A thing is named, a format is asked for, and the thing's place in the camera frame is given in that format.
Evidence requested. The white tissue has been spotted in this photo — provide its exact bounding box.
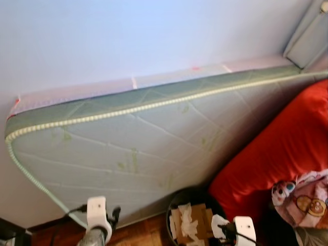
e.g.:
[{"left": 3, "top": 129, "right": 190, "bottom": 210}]
[
  {"left": 177, "top": 203, "right": 200, "bottom": 241},
  {"left": 211, "top": 214, "right": 231, "bottom": 239}
]

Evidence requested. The brown cardboard piece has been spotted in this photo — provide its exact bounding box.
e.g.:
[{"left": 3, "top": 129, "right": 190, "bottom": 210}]
[{"left": 171, "top": 203, "right": 215, "bottom": 244}]

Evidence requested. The black round waste bin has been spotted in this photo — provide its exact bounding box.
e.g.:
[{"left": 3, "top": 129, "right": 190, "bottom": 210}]
[{"left": 167, "top": 186, "right": 229, "bottom": 246}]

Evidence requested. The pink cartoon print blanket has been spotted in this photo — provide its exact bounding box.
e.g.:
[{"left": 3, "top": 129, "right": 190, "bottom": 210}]
[{"left": 271, "top": 169, "right": 328, "bottom": 231}]

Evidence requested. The red covered folded mattress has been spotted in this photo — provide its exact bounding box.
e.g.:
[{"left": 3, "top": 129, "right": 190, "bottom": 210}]
[{"left": 208, "top": 79, "right": 328, "bottom": 223}]

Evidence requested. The grey padded panel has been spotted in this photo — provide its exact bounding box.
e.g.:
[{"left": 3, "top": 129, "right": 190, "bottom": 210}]
[{"left": 283, "top": 0, "right": 328, "bottom": 70}]

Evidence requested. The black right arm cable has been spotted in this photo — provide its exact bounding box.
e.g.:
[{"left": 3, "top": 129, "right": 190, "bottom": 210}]
[{"left": 218, "top": 223, "right": 257, "bottom": 246}]

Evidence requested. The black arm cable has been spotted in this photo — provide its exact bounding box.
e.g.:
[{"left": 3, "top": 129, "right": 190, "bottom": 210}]
[
  {"left": 218, "top": 223, "right": 257, "bottom": 246},
  {"left": 51, "top": 204, "right": 89, "bottom": 226}
]

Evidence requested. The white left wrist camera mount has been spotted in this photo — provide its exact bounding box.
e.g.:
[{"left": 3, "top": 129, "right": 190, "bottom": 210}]
[{"left": 86, "top": 196, "right": 112, "bottom": 230}]

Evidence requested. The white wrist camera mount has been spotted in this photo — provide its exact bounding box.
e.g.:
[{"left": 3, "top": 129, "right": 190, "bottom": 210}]
[
  {"left": 86, "top": 196, "right": 112, "bottom": 230},
  {"left": 233, "top": 216, "right": 257, "bottom": 246}
]

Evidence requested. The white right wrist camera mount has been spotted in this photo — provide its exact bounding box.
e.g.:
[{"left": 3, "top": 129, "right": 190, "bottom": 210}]
[{"left": 233, "top": 216, "right": 257, "bottom": 246}]

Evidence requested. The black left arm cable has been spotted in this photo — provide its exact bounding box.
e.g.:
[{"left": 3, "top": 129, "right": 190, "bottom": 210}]
[{"left": 51, "top": 204, "right": 89, "bottom": 226}]

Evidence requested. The dark wardrobe door frame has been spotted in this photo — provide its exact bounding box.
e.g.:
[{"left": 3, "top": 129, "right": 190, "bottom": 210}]
[{"left": 0, "top": 218, "right": 31, "bottom": 246}]

